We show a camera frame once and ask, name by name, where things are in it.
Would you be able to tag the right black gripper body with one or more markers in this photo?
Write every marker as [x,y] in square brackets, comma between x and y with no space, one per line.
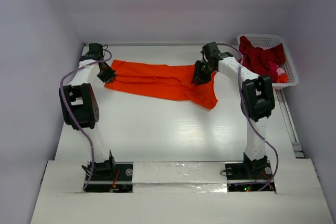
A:
[198,75]

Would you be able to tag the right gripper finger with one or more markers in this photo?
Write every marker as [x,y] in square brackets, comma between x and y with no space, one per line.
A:
[206,77]
[197,78]

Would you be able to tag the orange t shirt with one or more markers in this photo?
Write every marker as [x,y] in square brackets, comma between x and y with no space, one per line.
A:
[162,81]

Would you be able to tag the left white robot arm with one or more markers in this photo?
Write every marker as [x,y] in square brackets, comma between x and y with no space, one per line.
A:
[80,108]

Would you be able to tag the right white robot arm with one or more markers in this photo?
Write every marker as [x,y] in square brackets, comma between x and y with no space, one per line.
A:
[257,102]

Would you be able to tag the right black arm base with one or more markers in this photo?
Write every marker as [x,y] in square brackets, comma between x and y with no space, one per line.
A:
[239,179]

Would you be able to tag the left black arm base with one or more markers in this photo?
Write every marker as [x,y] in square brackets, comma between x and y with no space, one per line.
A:
[106,182]

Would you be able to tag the dark red t shirt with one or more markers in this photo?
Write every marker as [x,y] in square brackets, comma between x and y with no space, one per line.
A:
[256,59]

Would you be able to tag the white plastic basket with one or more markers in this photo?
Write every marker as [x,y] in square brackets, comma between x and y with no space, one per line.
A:
[267,41]

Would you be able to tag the pink cloth in basket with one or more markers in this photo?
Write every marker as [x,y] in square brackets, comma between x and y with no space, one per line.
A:
[275,69]

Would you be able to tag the small orange cloth in basket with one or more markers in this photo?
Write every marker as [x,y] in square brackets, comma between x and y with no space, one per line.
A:
[282,78]

